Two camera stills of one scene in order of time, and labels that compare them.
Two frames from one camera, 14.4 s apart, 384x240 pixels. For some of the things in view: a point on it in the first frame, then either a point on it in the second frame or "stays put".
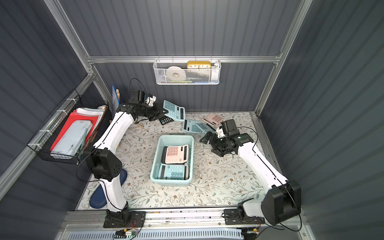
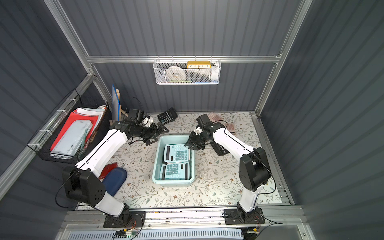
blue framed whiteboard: [115, 101] stays put
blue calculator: [175, 112] to [175, 171]
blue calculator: [191, 126] to [176, 152]
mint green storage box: [172, 160] stays put
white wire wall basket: [187, 71] stays put
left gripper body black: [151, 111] to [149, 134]
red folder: [75, 115] stays put
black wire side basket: [69, 133] stays put
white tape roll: [175, 73] stays put
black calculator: [165, 120] stays put
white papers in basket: [100, 111] stays put
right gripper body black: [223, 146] to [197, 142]
